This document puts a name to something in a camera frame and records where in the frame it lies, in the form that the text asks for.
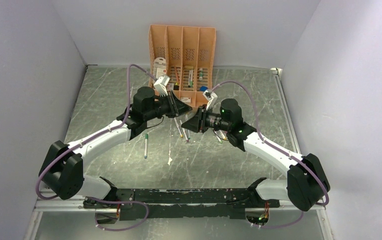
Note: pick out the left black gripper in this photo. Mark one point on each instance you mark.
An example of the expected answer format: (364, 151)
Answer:
(176, 106)

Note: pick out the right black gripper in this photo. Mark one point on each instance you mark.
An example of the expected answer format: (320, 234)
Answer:
(198, 123)

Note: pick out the yellow cap purple tip pen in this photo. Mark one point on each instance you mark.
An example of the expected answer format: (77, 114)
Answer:
(184, 131)

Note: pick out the pink cap yellow tip pen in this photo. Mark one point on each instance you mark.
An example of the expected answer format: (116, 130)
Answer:
(178, 127)

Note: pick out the green cap pen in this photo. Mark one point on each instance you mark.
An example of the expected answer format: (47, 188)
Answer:
(146, 143)

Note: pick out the green tip pen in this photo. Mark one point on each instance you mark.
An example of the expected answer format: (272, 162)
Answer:
(221, 139)

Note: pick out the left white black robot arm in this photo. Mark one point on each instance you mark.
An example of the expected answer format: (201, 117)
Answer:
(63, 168)

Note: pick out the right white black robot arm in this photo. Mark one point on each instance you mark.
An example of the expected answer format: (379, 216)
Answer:
(245, 137)

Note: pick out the small white box in organizer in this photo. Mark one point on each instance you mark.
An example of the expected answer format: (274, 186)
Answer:
(185, 99)

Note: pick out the blue object in organizer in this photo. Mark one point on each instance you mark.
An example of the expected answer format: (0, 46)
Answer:
(203, 88)

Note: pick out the white packet in organizer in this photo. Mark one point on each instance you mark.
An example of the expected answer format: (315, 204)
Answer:
(159, 67)

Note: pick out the orange desk organizer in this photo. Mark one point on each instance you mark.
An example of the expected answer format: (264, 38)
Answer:
(189, 52)

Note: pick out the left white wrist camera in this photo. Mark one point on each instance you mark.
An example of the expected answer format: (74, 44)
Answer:
(161, 83)

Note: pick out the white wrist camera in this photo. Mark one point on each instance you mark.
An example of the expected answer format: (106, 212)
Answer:
(211, 97)
(161, 83)

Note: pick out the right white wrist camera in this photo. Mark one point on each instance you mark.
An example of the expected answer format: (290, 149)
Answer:
(211, 97)

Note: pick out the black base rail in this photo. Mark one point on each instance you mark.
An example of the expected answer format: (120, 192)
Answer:
(133, 204)

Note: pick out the aluminium frame rail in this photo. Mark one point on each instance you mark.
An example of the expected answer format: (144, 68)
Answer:
(306, 183)

